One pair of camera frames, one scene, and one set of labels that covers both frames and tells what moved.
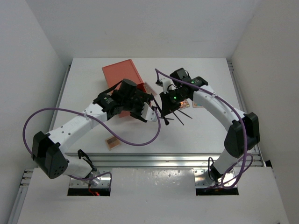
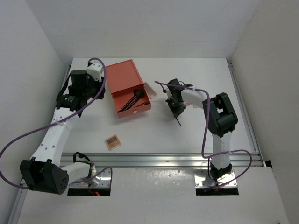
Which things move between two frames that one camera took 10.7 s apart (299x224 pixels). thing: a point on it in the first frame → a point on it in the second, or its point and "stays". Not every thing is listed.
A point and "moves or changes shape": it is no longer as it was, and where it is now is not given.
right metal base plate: x=202 y=178 stays
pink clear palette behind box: x=149 y=90 stays
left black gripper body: x=134 y=104 → x=93 y=88
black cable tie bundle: x=166 y=120 moves or changes shape
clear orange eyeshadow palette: x=184 y=104 stays
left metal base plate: x=101 y=181 stays
